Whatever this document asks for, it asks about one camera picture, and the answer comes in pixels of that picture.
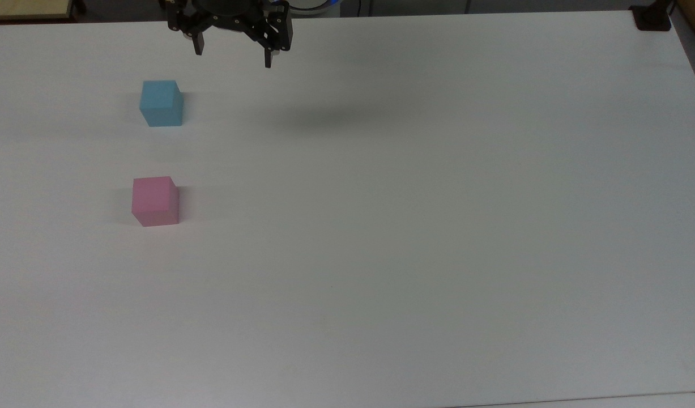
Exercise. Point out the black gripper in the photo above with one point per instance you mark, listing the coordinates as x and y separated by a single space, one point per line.
234 16

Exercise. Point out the blue cube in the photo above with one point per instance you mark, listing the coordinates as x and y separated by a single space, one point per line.
161 103

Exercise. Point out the pink cube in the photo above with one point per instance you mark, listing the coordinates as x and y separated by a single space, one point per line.
154 201

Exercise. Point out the framed tan wooden board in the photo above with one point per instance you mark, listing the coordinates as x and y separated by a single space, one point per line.
27 8

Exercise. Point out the black table clamp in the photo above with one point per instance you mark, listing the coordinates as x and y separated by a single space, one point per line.
652 18

